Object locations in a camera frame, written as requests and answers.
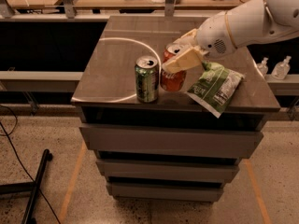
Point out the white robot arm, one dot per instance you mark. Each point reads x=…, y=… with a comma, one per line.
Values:
x=254, y=22

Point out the green chip bag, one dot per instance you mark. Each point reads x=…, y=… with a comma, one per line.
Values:
x=215, y=87

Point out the green soda can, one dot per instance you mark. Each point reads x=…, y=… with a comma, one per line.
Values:
x=147, y=78

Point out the black stand base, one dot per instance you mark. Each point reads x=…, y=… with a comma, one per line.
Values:
x=32, y=187

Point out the grey drawer cabinet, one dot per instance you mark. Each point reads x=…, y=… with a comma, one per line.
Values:
x=173, y=148

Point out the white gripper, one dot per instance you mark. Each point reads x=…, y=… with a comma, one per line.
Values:
x=212, y=36

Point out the red coke can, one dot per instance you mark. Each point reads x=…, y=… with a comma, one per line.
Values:
x=172, y=82

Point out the clear sanitizer bottle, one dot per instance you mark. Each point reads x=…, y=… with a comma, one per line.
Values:
x=262, y=66
x=281, y=69

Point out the wooden desk with metal legs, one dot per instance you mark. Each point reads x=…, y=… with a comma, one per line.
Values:
x=70, y=8

